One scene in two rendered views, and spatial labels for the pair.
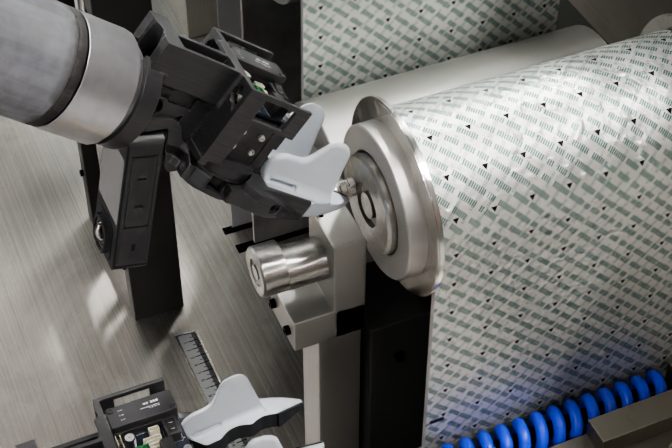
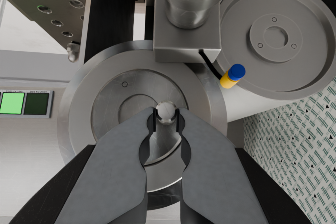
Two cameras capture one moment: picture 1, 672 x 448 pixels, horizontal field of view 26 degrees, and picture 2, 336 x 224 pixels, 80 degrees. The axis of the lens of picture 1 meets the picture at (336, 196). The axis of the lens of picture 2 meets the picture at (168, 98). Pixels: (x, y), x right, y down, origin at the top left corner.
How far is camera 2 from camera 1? 0.99 m
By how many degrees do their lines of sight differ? 65
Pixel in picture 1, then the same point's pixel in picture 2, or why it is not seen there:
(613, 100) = not seen: hidden behind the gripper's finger
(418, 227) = (74, 141)
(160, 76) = not seen: outside the picture
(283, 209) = (45, 206)
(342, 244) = (155, 53)
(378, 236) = (113, 99)
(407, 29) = (284, 126)
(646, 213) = not seen: hidden behind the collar
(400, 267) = (87, 87)
